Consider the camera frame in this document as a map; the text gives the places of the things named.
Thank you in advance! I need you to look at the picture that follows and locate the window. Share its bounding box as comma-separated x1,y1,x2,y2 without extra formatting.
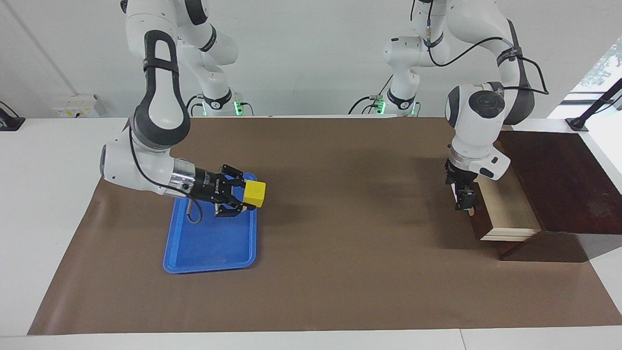
564,41,622,105

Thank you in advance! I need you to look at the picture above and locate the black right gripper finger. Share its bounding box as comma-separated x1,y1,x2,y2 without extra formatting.
214,193,258,218
221,164,246,189

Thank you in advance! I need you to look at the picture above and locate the wooden drawer with white handle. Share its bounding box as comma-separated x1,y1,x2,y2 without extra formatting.
468,173,543,243

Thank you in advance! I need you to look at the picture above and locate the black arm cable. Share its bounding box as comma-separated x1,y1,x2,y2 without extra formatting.
425,0,550,96
127,125,204,225

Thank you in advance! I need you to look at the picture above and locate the black clamp mount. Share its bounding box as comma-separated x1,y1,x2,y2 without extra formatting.
0,101,26,132

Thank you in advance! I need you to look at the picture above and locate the yellow cube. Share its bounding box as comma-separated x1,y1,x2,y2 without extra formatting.
243,180,267,209

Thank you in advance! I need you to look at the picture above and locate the blue plastic tray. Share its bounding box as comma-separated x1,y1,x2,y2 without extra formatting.
163,173,258,274

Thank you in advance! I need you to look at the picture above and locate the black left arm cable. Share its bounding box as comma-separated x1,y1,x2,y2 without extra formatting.
425,0,550,96

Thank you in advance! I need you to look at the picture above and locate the dark wooden drawer cabinet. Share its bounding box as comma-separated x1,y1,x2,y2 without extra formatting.
495,130,622,263

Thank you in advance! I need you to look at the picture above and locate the black base cable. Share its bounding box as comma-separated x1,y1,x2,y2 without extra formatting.
348,73,394,115
184,94,206,117

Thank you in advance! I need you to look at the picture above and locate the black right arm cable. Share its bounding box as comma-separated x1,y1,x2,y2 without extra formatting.
127,125,204,225

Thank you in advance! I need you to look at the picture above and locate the black camera stand pole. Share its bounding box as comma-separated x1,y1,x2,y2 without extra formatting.
568,78,622,133

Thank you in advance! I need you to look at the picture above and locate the brown paper table mat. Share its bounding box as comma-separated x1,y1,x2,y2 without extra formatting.
28,116,622,336

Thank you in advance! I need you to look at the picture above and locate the white wall outlet box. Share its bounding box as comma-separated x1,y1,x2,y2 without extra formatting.
52,94,101,118

